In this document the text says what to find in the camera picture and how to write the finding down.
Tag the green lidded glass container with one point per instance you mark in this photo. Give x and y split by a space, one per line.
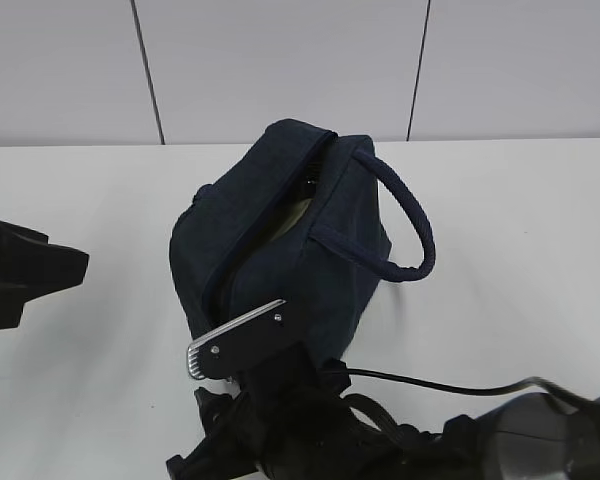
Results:
285 215

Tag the navy blue lunch bag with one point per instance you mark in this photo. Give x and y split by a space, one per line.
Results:
330 263

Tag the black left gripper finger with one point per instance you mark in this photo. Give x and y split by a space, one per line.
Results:
31 267

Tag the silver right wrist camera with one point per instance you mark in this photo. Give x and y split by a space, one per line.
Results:
246 341

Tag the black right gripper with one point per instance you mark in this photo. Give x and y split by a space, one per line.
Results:
292 420

